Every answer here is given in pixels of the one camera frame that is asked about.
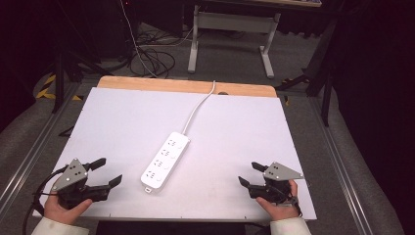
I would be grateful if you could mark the white board sheet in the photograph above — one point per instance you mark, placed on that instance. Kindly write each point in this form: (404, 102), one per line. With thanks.
(114, 130)

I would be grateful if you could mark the grey metal table frame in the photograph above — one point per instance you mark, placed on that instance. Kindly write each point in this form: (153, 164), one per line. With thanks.
(233, 21)

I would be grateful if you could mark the black tripod stand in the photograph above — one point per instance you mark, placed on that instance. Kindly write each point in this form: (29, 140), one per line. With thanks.
(58, 81)

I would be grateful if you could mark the white power strip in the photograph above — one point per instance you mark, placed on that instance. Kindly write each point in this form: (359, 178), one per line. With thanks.
(164, 161)

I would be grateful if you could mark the aluminium rail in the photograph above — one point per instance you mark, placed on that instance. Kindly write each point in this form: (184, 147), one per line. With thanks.
(342, 169)
(29, 160)

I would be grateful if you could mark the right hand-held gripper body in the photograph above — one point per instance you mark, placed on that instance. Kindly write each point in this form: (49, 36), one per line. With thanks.
(277, 190)

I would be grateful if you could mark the black metal stand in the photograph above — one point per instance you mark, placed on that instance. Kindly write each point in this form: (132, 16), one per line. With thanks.
(326, 94)

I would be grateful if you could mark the person's left hand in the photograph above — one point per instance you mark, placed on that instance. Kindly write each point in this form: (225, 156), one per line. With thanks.
(60, 212)

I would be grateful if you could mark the person's right hand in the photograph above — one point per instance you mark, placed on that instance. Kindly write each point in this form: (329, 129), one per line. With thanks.
(284, 211)

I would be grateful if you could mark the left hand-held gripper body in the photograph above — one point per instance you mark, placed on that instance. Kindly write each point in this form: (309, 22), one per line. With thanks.
(72, 182)

